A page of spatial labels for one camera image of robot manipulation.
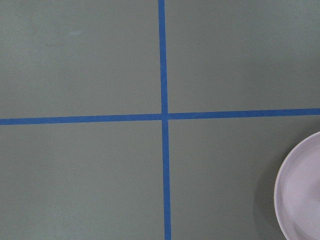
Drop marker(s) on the pink plate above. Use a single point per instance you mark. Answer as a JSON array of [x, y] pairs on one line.
[[297, 191]]

